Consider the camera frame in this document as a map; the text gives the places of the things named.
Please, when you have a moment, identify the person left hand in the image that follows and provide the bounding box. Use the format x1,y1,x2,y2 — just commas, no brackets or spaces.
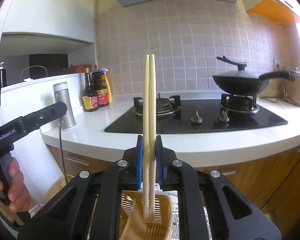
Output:
0,157,32,214

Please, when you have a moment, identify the white fridge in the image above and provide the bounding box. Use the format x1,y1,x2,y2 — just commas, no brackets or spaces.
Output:
0,74,85,206

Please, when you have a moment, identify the striped woven table mat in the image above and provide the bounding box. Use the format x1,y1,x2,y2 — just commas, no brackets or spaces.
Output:
155,183,212,240

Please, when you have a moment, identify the yellow plastic utensil basket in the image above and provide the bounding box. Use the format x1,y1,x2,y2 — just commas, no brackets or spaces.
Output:
118,190,174,240

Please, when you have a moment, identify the steel thermos flask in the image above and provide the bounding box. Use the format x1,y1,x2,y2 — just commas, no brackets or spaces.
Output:
52,81,77,130

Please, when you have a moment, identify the slim dark vinegar bottle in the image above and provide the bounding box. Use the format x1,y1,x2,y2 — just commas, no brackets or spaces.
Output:
82,68,98,112

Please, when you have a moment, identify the black gas stove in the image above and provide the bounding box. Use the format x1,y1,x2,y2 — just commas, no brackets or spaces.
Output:
104,93,289,134

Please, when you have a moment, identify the dark soy sauce bottle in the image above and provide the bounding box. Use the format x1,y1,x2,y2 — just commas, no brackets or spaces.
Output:
92,64,109,107

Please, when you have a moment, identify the yellow oil bottle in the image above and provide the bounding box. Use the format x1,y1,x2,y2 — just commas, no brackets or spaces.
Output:
100,68,113,103

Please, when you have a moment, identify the black wok with lid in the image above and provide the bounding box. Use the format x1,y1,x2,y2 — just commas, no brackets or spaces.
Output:
212,56,295,96

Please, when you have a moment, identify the rice cooker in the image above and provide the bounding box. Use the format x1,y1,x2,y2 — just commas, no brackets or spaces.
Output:
282,68,300,106

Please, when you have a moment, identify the black power cable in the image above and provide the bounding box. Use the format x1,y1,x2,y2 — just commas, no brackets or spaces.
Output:
58,119,69,183

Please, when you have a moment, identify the orange wall cabinet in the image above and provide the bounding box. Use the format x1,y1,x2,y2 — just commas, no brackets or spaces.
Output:
242,0,300,27

